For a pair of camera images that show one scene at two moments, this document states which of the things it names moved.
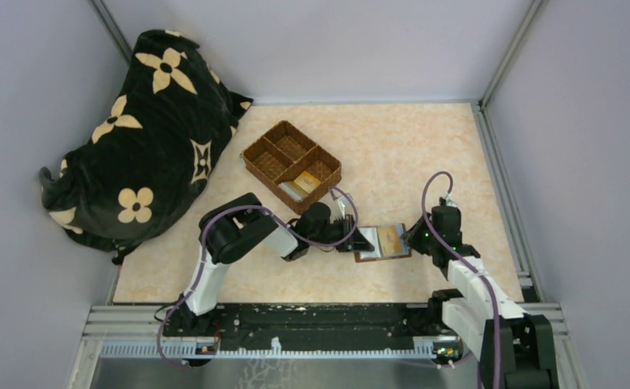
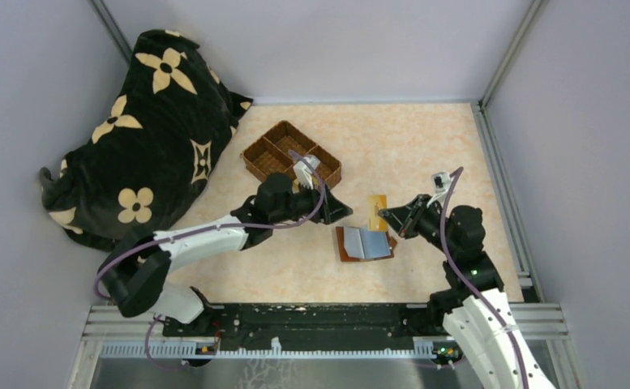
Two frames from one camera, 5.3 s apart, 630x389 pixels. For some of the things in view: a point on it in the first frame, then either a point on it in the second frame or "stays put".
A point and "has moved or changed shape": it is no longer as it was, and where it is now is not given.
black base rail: (295, 331) stays put
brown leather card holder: (387, 243) has moved or changed shape
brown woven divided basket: (293, 168) stays put
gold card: (391, 241) → (375, 203)
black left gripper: (358, 241) → (331, 209)
